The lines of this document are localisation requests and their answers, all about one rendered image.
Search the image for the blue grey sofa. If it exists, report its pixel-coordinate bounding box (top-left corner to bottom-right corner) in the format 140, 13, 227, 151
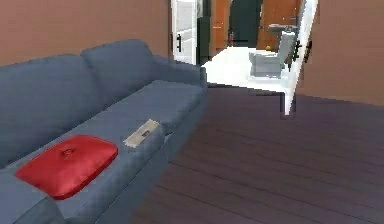
0, 38, 210, 224

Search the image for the white open room door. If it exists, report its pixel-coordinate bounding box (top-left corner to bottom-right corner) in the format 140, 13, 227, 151
280, 0, 320, 117

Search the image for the grey wall sink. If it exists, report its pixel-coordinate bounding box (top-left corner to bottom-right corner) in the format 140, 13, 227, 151
267, 22, 299, 35

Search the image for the red cushion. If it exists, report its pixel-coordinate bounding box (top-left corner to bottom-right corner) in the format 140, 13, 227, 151
14, 134, 119, 201

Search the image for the grey remote control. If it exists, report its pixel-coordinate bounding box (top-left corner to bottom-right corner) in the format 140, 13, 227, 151
122, 118, 161, 149

